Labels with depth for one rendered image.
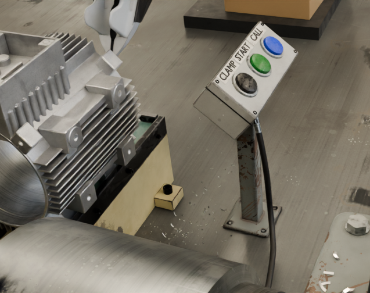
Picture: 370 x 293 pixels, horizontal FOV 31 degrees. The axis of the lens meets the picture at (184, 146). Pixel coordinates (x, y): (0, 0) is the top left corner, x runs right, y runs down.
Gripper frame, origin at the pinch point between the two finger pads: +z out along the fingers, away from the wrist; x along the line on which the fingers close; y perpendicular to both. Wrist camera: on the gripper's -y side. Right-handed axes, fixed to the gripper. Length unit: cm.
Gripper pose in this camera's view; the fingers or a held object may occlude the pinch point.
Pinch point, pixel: (115, 47)
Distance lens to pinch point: 89.6
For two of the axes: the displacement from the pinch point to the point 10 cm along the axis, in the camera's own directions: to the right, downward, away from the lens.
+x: 9.0, 1.7, -4.0
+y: -4.1, 0.8, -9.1
